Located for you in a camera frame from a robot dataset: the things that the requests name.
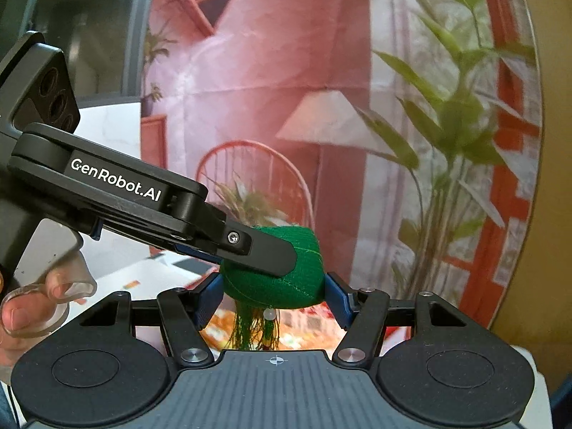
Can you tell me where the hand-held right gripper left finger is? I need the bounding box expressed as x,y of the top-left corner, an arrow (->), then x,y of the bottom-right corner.
74,272 -> 224,366

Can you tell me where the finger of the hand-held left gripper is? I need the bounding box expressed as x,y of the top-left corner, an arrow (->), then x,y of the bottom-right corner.
192,201 -> 298,278
175,243 -> 222,265

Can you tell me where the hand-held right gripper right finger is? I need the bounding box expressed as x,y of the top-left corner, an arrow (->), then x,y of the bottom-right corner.
324,272 -> 471,366

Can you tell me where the printed room-scene backdrop cloth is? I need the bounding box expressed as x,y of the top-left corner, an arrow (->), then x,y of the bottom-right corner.
140,0 -> 544,328

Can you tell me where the person's left hand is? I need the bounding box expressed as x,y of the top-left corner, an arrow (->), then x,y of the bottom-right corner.
0,252 -> 98,386

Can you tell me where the dark glass window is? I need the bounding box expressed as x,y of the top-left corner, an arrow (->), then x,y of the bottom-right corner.
0,0 -> 158,109

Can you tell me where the green fabric sachet with tassel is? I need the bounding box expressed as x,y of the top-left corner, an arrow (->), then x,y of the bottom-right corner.
221,225 -> 325,352

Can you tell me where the red cardboard box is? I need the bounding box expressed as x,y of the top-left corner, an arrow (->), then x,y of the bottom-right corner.
134,308 -> 412,352

